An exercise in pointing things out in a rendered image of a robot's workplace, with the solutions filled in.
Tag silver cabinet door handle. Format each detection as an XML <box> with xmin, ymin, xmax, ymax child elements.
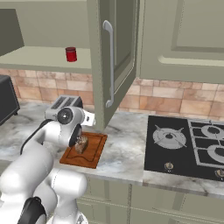
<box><xmin>102</xmin><ymin>19</ymin><xmax>116</xmax><ymax>109</ymax></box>

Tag silver two-slot toaster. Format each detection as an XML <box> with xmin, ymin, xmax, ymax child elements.
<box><xmin>44</xmin><ymin>94</ymin><xmax>84</xmax><ymax>122</ymax></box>

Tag black gas hob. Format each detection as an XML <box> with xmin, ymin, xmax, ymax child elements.
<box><xmin>143</xmin><ymin>115</ymin><xmax>224</xmax><ymax>183</ymax></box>

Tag brown wooden cutting board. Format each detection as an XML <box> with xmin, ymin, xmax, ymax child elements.
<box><xmin>59</xmin><ymin>131</ymin><xmax>109</xmax><ymax>170</ymax></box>

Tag grey-green wall cabinet body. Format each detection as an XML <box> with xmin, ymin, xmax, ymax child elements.
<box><xmin>0</xmin><ymin>0</ymin><xmax>94</xmax><ymax>74</ymax></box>

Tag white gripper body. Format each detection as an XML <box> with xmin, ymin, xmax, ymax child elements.
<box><xmin>87</xmin><ymin>111</ymin><xmax>96</xmax><ymax>127</ymax></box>

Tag black countertop oven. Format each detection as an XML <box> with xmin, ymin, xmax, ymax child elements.
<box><xmin>0</xmin><ymin>74</ymin><xmax>21</xmax><ymax>127</ymax></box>

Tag grey-green base cabinets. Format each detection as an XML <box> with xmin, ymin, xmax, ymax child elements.
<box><xmin>73</xmin><ymin>174</ymin><xmax>224</xmax><ymax>224</ymax></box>

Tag red jam jar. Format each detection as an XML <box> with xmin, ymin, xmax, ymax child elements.
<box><xmin>65</xmin><ymin>46</ymin><xmax>78</xmax><ymax>63</ymax></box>

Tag brown bread slice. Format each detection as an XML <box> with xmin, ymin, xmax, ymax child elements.
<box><xmin>74</xmin><ymin>135</ymin><xmax>88</xmax><ymax>155</ymax></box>

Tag grey-green cabinet door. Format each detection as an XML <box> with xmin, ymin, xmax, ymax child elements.
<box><xmin>87</xmin><ymin>0</ymin><xmax>141</xmax><ymax>132</ymax></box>
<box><xmin>138</xmin><ymin>0</ymin><xmax>224</xmax><ymax>86</ymax></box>

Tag round hob knob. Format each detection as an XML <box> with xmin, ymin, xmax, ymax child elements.
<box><xmin>214</xmin><ymin>168</ymin><xmax>224</xmax><ymax>179</ymax></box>
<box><xmin>164</xmin><ymin>161</ymin><xmax>174</xmax><ymax>172</ymax></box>

